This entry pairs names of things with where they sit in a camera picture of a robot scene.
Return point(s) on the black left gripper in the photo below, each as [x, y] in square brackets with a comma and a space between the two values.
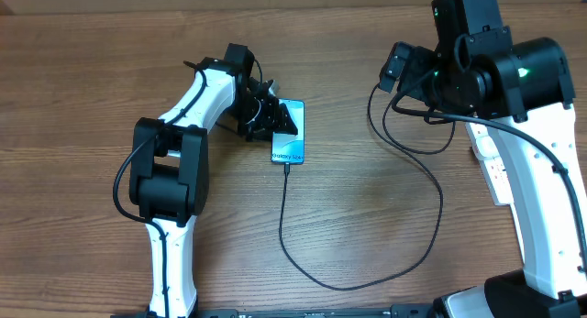
[273, 120]

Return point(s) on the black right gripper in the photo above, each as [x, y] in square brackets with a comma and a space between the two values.
[408, 62]

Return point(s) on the blue Galaxy smartphone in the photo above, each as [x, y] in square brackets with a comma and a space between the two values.
[287, 148]

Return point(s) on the white power strip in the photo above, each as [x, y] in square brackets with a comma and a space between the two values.
[491, 164]

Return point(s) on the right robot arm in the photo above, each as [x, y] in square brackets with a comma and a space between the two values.
[523, 94]

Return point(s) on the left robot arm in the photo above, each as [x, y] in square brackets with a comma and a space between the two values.
[169, 163]

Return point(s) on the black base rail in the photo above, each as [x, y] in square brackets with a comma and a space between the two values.
[411, 310]

